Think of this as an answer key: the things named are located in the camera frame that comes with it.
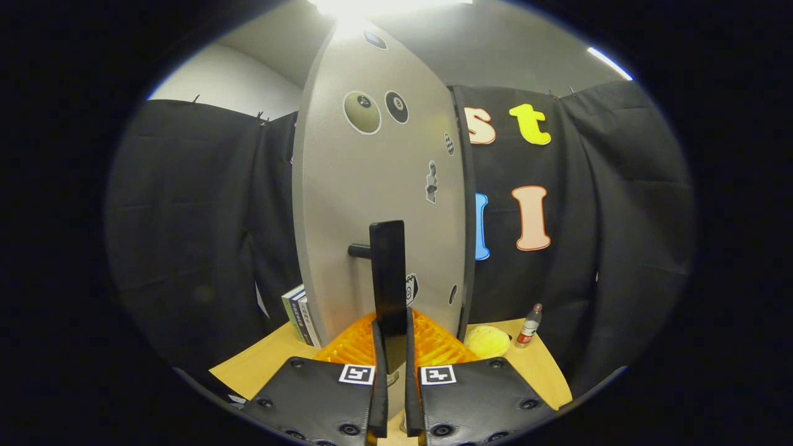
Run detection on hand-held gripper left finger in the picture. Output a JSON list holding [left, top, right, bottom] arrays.
[[240, 312, 390, 446]]

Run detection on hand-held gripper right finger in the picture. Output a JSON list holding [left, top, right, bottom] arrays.
[[404, 308, 555, 446]]

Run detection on black door handle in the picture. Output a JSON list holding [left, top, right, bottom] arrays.
[[348, 220, 410, 372]]

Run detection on beige shoe cabinet door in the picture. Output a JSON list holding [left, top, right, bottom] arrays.
[[291, 19, 468, 372]]

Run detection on dark grey shoe cabinet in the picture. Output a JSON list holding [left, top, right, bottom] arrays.
[[449, 85, 478, 341]]

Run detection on yellow plush toy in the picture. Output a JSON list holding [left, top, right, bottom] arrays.
[[465, 326, 512, 360]]

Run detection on white spine book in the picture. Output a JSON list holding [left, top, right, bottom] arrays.
[[299, 294, 323, 349]]

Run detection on dark blue spine book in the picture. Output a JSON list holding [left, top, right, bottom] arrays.
[[291, 291, 315, 346]]

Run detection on green spine book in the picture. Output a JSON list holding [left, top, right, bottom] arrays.
[[282, 285, 307, 344]]

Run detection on clear plastic bottle red label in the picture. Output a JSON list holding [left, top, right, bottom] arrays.
[[515, 304, 543, 349]]

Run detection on black backdrop cloth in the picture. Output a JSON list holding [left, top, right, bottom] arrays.
[[105, 81, 694, 397]]

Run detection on large ceiling light panel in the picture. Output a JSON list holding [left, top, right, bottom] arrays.
[[310, 0, 475, 19]]

